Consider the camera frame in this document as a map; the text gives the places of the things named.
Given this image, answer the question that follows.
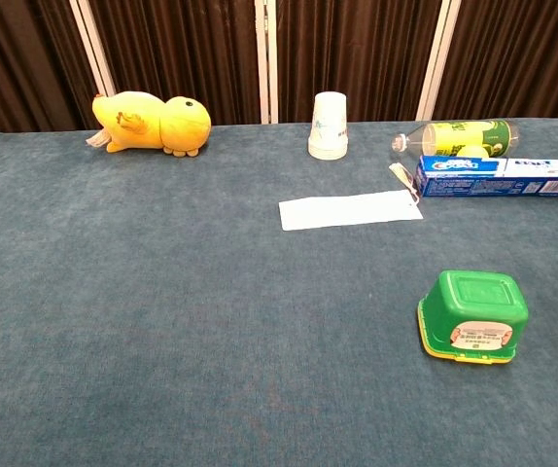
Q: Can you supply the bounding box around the white paper bookmark card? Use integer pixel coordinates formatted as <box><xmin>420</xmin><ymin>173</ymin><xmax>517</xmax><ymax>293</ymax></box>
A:
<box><xmin>278</xmin><ymin>189</ymin><xmax>425</xmax><ymax>233</ymax></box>

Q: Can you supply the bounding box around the yellow plush duck toy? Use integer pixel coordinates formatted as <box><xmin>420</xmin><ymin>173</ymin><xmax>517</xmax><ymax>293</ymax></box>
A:
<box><xmin>86</xmin><ymin>90</ymin><xmax>212</xmax><ymax>159</ymax></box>

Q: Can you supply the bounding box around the stack of white paper cups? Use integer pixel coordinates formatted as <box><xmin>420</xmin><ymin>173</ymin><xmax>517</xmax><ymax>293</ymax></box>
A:
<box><xmin>307</xmin><ymin>91</ymin><xmax>349</xmax><ymax>161</ymax></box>

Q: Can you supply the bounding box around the clear bottle green yellow label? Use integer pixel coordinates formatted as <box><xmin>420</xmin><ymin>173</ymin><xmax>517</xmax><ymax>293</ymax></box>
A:
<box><xmin>390</xmin><ymin>119</ymin><xmax>522</xmax><ymax>160</ymax></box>

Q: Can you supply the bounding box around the teal table cloth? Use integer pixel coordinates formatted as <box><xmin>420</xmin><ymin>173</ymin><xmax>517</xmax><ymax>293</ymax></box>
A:
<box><xmin>0</xmin><ymin>116</ymin><xmax>558</xmax><ymax>467</ymax></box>

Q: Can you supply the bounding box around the dark brown pleated curtain panel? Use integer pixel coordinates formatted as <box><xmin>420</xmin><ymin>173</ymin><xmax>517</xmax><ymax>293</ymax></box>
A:
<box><xmin>87</xmin><ymin>0</ymin><xmax>263</xmax><ymax>126</ymax></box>
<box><xmin>275</xmin><ymin>0</ymin><xmax>442</xmax><ymax>124</ymax></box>
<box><xmin>0</xmin><ymin>0</ymin><xmax>100</xmax><ymax>139</ymax></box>
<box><xmin>432</xmin><ymin>0</ymin><xmax>558</xmax><ymax>122</ymax></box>

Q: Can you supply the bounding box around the green container yellow lid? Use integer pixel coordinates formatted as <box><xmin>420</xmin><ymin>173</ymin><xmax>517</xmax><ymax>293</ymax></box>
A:
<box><xmin>416</xmin><ymin>269</ymin><xmax>530</xmax><ymax>365</ymax></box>

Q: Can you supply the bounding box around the white upright screen frame post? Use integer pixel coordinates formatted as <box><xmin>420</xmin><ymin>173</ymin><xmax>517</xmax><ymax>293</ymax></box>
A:
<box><xmin>254</xmin><ymin>0</ymin><xmax>280</xmax><ymax>126</ymax></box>

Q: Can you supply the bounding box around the blue white toothpaste box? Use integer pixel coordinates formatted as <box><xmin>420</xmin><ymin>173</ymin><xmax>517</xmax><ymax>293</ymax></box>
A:
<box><xmin>413</xmin><ymin>155</ymin><xmax>558</xmax><ymax>198</ymax></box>

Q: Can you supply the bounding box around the white slanted screen frame post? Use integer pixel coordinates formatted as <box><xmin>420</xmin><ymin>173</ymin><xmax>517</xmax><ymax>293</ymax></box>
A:
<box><xmin>68</xmin><ymin>0</ymin><xmax>117</xmax><ymax>98</ymax></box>
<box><xmin>414</xmin><ymin>0</ymin><xmax>463</xmax><ymax>123</ymax></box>

